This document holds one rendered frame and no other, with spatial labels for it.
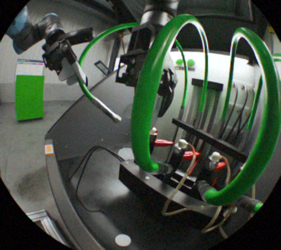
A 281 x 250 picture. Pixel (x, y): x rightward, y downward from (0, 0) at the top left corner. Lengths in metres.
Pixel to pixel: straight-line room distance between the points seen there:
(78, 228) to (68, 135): 0.38
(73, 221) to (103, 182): 0.25
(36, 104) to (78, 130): 3.02
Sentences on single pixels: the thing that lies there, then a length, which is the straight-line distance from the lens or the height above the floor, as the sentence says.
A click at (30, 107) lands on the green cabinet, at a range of 3.46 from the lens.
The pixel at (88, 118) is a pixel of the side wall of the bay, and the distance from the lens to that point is 0.49.
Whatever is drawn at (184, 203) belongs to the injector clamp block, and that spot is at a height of 0.98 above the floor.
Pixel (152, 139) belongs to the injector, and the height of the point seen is 1.08.
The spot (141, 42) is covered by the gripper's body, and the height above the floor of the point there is 1.27.
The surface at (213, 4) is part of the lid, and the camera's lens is 0.51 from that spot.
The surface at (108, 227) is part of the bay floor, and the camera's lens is 0.36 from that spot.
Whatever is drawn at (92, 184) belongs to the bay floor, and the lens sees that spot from 0.44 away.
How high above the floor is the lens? 1.19
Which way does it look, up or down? 10 degrees down
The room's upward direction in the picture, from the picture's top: 10 degrees clockwise
